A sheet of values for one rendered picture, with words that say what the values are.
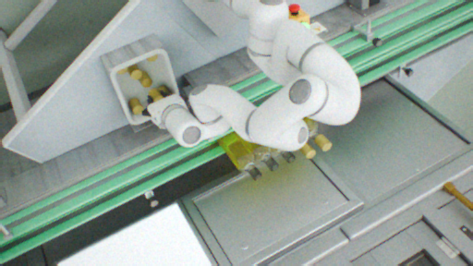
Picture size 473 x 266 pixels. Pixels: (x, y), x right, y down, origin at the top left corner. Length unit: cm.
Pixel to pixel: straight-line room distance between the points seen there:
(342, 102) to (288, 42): 20
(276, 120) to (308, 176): 62
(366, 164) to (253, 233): 45
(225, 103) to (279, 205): 48
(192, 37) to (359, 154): 68
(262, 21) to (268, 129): 30
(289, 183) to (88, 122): 66
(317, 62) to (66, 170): 86
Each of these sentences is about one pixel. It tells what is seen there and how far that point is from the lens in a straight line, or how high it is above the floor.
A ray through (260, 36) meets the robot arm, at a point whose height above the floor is 109.
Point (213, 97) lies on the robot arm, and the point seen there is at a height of 113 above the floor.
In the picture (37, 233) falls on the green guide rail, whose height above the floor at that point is 92.
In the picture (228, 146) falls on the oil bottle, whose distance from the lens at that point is 150.
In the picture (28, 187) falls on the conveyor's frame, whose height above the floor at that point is 83.
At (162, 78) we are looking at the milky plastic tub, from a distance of 155.
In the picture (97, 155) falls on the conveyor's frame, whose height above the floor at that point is 83.
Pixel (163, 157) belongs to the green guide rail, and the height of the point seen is 94.
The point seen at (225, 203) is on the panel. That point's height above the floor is 108.
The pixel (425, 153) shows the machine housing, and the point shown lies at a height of 125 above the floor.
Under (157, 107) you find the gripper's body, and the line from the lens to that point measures 138.
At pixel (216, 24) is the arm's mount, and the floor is 79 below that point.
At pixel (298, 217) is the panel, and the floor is 125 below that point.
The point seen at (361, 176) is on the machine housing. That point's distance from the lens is 164.
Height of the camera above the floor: 198
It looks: 42 degrees down
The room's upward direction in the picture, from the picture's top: 141 degrees clockwise
